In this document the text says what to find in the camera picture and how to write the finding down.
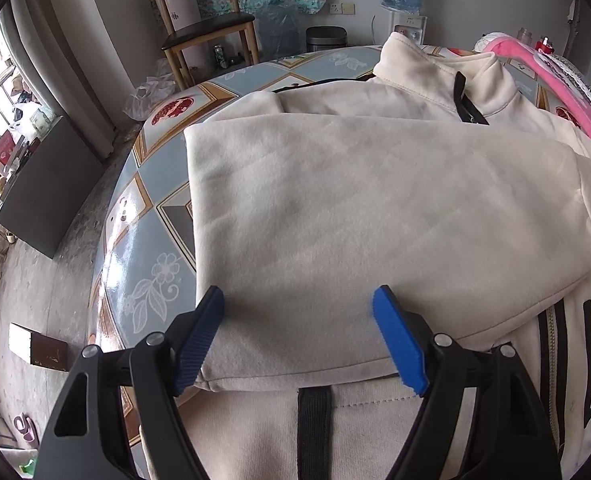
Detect grey curtain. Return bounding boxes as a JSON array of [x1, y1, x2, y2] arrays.
[[10, 0, 146, 161]]

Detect wooden chair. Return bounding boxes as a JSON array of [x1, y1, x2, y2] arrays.
[[149, 0, 261, 88]]

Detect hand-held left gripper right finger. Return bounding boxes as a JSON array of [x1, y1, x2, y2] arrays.
[[372, 285, 562, 480]]

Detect pink slippers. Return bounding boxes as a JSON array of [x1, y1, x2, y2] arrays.
[[14, 414, 39, 443]]

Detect empty clear water jug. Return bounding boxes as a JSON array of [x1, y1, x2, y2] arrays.
[[258, 0, 301, 63]]

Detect black cabinet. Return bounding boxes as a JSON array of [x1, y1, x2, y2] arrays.
[[0, 115, 105, 259]]

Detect pink cloth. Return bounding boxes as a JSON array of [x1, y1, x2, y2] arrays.
[[475, 32, 591, 141]]

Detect fruit patterned tablecloth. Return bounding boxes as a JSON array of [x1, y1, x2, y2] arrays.
[[88, 46, 583, 466]]

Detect white plastic bag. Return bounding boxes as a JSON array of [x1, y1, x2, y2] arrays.
[[123, 74, 176, 121]]

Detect white cylindrical appliance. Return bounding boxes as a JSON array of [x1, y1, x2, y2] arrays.
[[150, 0, 204, 68]]

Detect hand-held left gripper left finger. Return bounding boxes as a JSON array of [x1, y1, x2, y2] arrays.
[[34, 286, 225, 480]]

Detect cardboard box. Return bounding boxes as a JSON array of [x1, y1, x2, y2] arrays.
[[10, 322, 69, 372]]

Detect cream zip jacket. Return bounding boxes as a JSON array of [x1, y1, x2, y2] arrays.
[[140, 31, 591, 480]]

